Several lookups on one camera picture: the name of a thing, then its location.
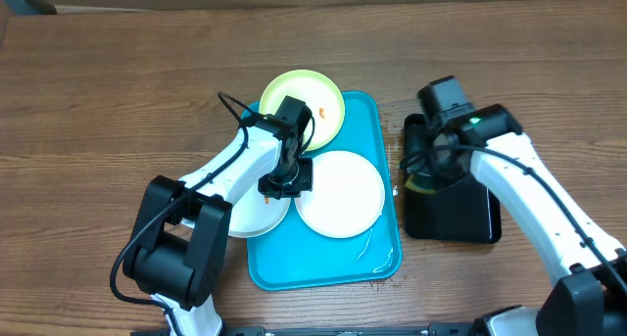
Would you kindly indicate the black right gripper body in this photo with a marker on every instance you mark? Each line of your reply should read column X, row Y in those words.
column 429, row 168

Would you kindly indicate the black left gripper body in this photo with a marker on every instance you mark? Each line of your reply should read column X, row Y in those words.
column 291, row 180

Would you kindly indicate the yellow green sponge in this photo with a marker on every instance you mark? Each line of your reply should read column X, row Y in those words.
column 421, row 184

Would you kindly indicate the white plate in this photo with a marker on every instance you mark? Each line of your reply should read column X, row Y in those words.
column 254, row 214
column 347, row 196

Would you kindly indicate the light green plate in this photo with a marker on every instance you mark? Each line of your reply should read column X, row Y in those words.
column 321, row 95

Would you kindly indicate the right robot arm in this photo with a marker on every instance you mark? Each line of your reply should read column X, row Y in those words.
column 586, row 265

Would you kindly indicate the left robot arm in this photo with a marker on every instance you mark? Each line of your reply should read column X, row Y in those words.
column 176, row 249

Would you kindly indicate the black water tray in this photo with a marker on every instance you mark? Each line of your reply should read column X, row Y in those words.
column 465, row 211

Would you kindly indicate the blue plastic tray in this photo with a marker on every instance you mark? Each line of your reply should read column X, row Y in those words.
column 292, row 255

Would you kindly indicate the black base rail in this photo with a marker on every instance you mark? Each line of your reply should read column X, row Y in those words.
column 343, row 330

